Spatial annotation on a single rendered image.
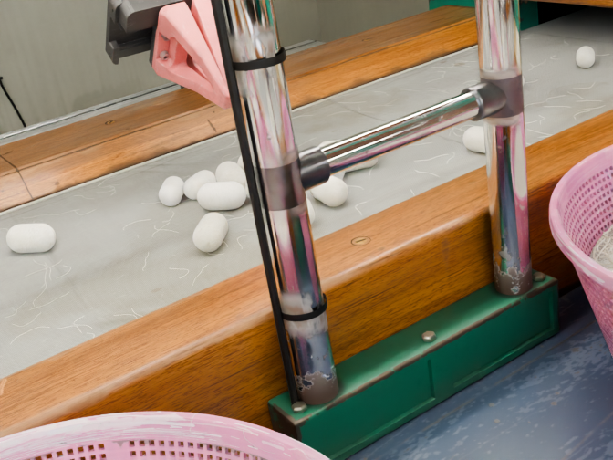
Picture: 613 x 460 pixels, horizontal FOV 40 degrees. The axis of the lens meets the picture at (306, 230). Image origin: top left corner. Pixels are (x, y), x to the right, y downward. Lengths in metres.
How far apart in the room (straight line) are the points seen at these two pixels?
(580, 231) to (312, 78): 0.41
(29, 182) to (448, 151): 0.36
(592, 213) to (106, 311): 0.32
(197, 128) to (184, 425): 0.48
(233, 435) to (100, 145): 0.47
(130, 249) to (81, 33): 2.17
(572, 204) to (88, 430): 0.32
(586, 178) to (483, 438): 0.19
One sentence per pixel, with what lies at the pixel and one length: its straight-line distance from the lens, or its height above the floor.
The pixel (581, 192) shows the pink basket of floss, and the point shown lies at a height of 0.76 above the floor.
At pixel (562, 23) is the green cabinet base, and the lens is 1.07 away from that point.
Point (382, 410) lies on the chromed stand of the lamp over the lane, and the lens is 0.49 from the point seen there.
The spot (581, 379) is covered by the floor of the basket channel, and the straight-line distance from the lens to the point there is 0.53.
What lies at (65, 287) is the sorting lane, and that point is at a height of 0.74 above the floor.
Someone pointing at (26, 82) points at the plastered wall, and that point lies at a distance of 2.74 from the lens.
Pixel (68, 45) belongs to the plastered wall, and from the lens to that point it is 2.76.
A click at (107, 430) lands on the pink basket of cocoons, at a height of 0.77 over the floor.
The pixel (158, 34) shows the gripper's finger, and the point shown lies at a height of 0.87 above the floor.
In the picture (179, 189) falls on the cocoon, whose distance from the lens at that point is 0.67.
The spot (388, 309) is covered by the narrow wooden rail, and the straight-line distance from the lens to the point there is 0.50.
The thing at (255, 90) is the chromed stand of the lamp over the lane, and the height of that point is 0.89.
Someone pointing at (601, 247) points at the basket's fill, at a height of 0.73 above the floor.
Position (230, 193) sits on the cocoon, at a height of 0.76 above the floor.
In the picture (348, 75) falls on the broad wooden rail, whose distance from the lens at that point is 0.90.
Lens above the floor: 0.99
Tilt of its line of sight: 25 degrees down
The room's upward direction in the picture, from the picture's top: 10 degrees counter-clockwise
